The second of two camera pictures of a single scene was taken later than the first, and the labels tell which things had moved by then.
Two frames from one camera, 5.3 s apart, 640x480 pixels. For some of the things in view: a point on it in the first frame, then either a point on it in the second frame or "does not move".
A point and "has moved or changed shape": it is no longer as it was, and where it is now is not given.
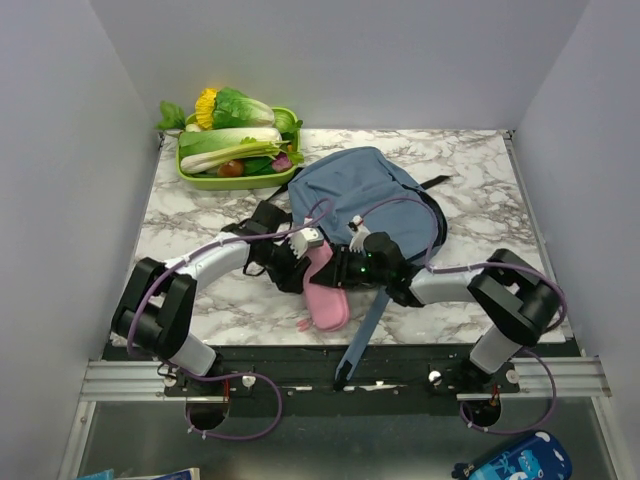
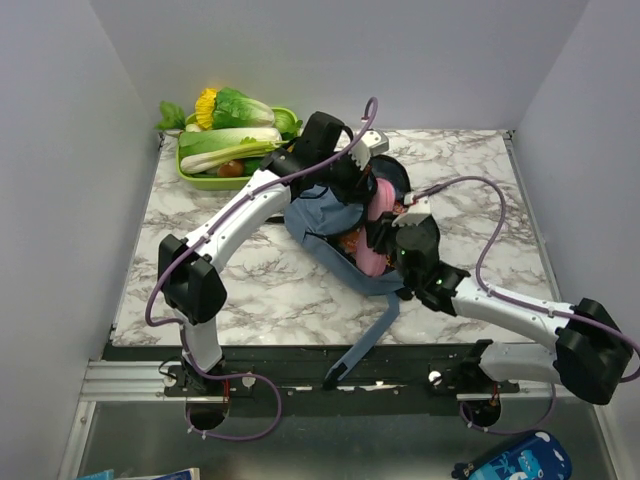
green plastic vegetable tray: [245, 182] does not move
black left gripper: [291, 279] -> [357, 188]
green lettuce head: [233, 109] does not move
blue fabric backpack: [331, 190] has moved or changed shape
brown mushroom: [233, 168] does not move
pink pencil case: [328, 308] -> [381, 200]
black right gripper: [335, 272] -> [382, 231]
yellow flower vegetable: [204, 108] does not move
